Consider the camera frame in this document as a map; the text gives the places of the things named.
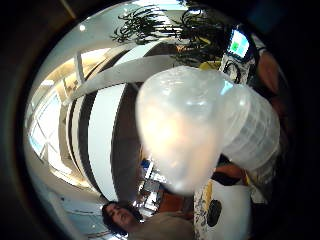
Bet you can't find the shelf with assorted items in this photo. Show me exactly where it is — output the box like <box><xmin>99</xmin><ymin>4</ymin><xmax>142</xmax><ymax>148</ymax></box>
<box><xmin>134</xmin><ymin>158</ymin><xmax>169</xmax><ymax>218</ymax></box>

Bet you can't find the green leafy plant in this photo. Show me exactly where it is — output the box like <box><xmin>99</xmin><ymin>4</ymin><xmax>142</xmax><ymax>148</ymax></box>
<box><xmin>111</xmin><ymin>0</ymin><xmax>236</xmax><ymax>68</ymax></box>

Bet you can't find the the person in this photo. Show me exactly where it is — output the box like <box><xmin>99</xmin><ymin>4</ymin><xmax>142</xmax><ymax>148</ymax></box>
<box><xmin>101</xmin><ymin>200</ymin><xmax>196</xmax><ymax>240</ymax></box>

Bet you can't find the black round object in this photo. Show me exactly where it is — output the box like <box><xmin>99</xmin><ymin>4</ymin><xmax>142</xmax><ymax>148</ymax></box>
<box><xmin>206</xmin><ymin>199</ymin><xmax>223</xmax><ymax>228</ymax></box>

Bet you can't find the lit screen device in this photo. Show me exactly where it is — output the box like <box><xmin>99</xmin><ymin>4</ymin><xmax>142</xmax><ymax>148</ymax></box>
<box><xmin>227</xmin><ymin>27</ymin><xmax>252</xmax><ymax>62</ymax></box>

